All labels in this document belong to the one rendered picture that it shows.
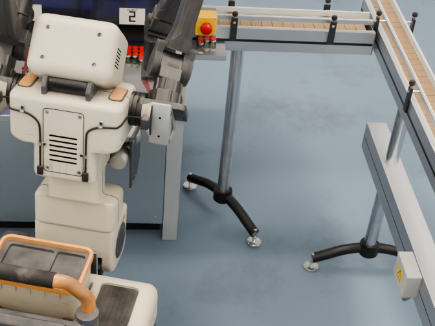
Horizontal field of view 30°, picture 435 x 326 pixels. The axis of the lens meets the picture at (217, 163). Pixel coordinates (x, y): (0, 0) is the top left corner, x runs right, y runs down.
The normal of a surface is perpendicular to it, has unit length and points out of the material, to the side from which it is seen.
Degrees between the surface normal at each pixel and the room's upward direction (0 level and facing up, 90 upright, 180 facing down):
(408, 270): 0
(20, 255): 0
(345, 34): 90
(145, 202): 90
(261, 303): 0
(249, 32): 90
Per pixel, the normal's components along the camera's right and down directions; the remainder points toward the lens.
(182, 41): 0.21, 0.30
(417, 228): 0.07, -0.79
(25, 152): 0.07, 0.61
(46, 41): -0.07, -0.10
